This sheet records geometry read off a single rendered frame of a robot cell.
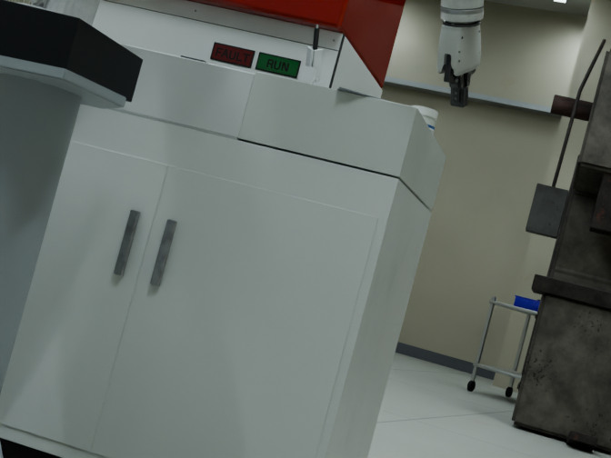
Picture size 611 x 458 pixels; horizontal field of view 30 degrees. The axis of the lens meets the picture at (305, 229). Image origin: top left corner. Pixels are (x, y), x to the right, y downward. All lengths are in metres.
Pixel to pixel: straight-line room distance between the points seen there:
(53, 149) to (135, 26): 1.07
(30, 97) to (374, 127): 0.68
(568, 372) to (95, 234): 5.08
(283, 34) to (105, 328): 1.03
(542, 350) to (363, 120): 4.99
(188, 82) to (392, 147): 0.46
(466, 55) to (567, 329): 5.01
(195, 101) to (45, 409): 0.72
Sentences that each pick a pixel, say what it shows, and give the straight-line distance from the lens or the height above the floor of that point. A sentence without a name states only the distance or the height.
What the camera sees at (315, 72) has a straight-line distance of 2.68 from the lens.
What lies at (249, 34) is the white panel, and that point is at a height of 1.17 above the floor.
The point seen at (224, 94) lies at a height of 0.90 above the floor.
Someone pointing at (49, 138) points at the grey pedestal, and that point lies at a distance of 2.18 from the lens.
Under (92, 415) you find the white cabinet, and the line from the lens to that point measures 2.45.
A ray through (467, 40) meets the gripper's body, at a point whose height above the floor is 1.11.
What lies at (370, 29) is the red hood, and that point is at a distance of 3.35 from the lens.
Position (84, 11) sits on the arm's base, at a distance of 2.23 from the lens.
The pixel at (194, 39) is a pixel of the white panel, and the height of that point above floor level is 1.12.
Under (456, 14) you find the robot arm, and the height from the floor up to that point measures 1.15.
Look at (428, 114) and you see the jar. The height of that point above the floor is 1.04.
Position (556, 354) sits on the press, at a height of 0.50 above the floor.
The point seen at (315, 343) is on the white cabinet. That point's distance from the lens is 2.30.
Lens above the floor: 0.58
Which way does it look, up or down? 2 degrees up
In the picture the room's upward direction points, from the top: 15 degrees clockwise
